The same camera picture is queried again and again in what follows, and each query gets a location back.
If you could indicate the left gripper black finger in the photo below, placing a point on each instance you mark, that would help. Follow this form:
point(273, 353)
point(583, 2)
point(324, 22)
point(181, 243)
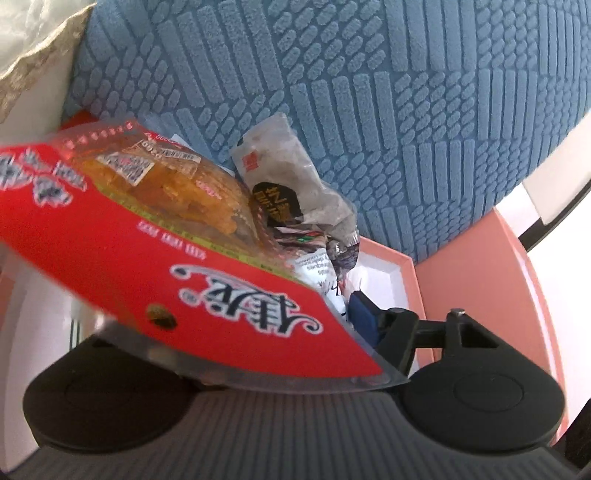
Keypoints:
point(396, 334)

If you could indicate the white black snack bag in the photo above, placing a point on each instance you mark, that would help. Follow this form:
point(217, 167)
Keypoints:
point(319, 260)

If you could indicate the grey clear snack pouch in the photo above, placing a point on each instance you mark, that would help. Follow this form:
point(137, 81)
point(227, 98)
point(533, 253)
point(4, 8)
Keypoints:
point(278, 171)

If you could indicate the red dried tofu snack pack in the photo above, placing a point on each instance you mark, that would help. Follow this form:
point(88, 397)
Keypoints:
point(152, 239)

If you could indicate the deep pink storage box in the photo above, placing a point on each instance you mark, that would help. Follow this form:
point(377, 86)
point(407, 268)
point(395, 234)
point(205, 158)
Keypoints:
point(496, 384)

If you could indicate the blue textured chair cushion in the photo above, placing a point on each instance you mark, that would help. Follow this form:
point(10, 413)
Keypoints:
point(425, 114)

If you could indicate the shallow pink box lid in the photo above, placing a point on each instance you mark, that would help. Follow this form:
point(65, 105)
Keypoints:
point(392, 276)

